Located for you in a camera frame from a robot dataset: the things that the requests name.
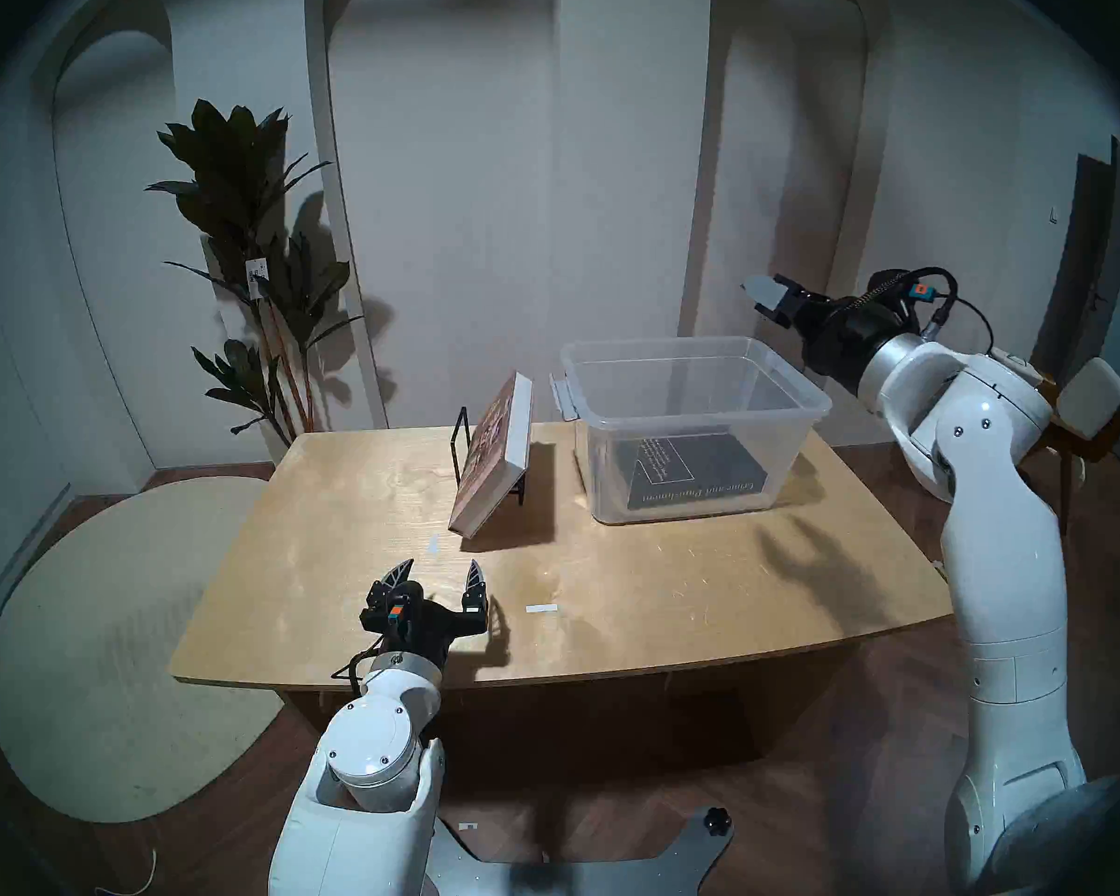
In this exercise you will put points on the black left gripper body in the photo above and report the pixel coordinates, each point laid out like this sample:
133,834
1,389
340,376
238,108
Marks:
420,623

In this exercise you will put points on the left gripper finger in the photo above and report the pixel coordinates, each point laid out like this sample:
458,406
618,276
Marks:
394,575
475,586

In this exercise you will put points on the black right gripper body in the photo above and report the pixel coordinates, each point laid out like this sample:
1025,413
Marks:
840,339

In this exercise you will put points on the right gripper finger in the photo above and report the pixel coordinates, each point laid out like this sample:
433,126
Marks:
763,291

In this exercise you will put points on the white book with picture cover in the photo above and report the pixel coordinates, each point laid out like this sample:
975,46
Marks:
490,455

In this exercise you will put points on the black Crime and Punishment book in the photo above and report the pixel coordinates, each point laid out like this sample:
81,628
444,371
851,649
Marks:
700,474

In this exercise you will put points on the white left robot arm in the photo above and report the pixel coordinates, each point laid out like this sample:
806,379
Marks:
373,763

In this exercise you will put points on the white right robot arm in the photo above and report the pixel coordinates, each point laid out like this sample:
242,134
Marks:
999,549

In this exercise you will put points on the clear plastic storage box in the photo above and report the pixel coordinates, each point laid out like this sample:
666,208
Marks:
709,371

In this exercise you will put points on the dark door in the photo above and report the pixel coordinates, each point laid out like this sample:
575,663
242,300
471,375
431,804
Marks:
1097,241

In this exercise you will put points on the round beige rug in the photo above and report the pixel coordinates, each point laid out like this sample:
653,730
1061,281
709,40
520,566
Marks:
103,642

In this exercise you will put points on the white tag on plant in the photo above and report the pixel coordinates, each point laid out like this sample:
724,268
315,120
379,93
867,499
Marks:
258,276

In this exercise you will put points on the black base knob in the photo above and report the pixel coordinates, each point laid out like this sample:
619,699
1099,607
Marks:
719,820

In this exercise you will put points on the tall green potted plant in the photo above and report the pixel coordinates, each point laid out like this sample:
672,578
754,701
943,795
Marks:
243,185

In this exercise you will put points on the white armchair with wooden frame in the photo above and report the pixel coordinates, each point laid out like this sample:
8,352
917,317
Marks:
1101,404

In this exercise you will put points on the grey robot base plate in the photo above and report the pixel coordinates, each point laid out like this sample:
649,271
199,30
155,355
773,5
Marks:
541,875

